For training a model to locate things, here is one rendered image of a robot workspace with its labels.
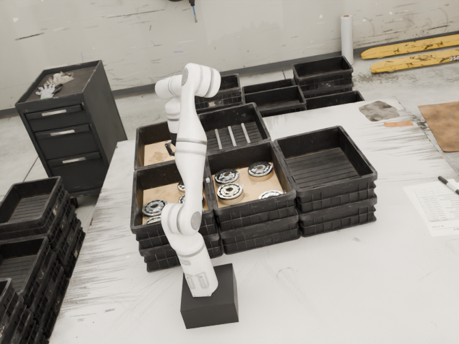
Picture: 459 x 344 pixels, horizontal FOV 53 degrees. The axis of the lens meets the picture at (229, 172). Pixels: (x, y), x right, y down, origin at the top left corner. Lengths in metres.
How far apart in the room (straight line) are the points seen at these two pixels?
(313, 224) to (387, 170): 0.53
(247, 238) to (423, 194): 0.74
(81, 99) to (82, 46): 2.14
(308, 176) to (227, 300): 0.66
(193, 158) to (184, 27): 3.69
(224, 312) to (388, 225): 0.72
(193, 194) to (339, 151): 0.88
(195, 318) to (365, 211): 0.74
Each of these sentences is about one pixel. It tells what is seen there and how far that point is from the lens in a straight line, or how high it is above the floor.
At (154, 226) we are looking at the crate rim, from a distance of 1.65.
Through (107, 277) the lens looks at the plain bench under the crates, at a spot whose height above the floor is 0.70.
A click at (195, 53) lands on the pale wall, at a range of 5.05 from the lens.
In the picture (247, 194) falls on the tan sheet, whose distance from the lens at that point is 1.84.
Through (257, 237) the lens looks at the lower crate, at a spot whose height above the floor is 0.76.
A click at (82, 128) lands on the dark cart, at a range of 3.20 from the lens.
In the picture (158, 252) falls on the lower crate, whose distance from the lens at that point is 1.73.
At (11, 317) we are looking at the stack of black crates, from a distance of 2.27.
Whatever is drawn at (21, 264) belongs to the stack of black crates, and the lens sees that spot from 2.70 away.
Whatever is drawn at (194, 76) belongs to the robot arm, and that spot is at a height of 1.43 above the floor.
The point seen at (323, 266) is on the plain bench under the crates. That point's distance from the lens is 1.70.
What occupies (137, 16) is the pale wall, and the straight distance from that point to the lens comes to 4.99.
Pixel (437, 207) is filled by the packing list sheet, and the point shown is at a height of 0.70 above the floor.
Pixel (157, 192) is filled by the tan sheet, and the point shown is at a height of 0.83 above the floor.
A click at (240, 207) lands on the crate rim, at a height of 0.92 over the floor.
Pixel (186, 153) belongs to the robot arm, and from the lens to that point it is 1.35.
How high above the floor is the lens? 1.92
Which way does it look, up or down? 33 degrees down
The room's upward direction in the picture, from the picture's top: 11 degrees counter-clockwise
